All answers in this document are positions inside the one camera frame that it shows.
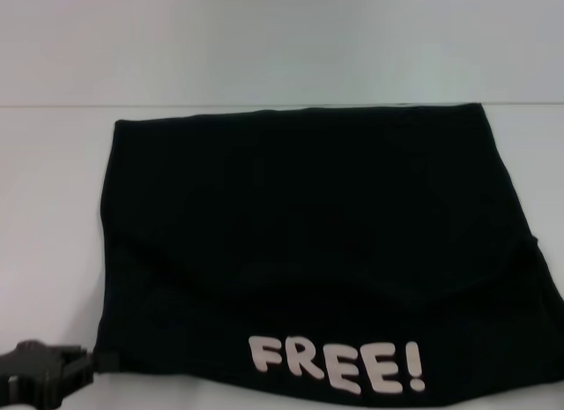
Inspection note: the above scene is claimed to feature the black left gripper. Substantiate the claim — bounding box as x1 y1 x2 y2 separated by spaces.
0 339 118 410

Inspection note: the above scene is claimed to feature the black shirt with FREE print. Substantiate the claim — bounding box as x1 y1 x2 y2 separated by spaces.
99 101 564 410

